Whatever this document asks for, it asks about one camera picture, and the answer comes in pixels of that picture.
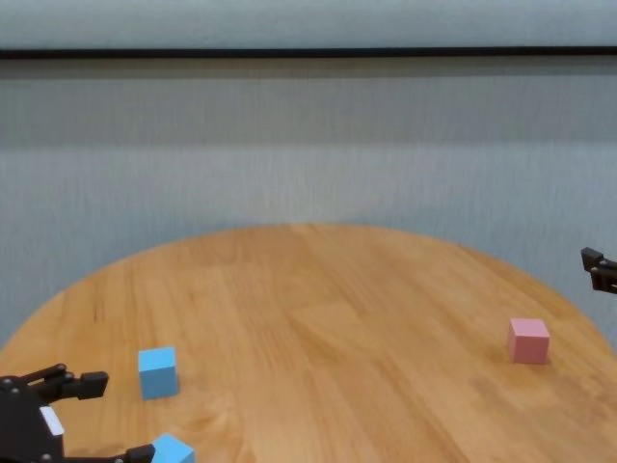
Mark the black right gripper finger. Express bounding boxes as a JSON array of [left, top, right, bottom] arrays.
[[580, 246, 617, 295]]

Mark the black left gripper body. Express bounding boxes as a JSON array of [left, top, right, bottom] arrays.
[[0, 378, 73, 463]]

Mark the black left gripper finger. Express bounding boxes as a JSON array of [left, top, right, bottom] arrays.
[[65, 444, 156, 463], [21, 364, 110, 401]]

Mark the blue cube block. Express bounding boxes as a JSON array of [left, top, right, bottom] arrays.
[[152, 432, 197, 463], [138, 345, 180, 401]]

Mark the pink cube block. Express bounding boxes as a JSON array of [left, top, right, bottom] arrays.
[[506, 316, 551, 365]]

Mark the black wall rail strip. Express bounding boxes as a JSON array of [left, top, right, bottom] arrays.
[[0, 44, 617, 62]]

